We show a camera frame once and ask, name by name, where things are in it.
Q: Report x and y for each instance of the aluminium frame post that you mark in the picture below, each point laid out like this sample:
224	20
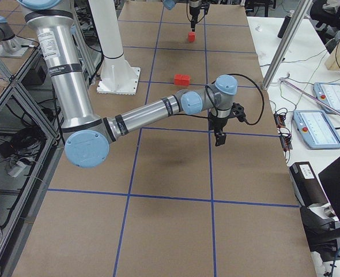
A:
288	36

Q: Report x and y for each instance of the black monitor stand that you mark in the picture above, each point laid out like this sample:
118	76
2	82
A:
324	234

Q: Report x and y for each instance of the red block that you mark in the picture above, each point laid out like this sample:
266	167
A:
191	36
177	79
185	80

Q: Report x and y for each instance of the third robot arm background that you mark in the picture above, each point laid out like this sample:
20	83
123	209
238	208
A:
10	44

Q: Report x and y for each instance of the white camera pillar mount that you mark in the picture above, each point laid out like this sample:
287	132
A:
116	76

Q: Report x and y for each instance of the black box with label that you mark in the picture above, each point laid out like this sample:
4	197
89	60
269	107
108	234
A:
306	186

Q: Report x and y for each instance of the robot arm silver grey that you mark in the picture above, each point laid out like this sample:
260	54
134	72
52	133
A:
88	136
170	4

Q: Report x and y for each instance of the near teach pendant tablet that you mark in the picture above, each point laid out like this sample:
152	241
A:
316	129

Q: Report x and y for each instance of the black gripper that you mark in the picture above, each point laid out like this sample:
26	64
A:
193	11
219	123

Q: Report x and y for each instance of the far teach pendant tablet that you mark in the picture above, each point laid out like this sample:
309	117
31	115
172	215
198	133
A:
328	93

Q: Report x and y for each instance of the small circuit board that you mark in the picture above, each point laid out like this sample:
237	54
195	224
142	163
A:
280	120

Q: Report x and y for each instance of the teach pendant tablet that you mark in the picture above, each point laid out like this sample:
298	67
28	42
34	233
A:
328	93
316	129

